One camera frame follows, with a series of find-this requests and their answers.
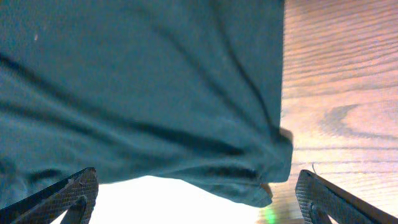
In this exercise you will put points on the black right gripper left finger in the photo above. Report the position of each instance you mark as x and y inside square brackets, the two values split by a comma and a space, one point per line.
[74, 196]

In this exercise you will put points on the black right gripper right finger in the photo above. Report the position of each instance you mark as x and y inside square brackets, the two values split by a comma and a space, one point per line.
[320, 202]

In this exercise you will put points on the black t-shirt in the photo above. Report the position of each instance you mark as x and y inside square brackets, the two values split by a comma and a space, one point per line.
[181, 89]

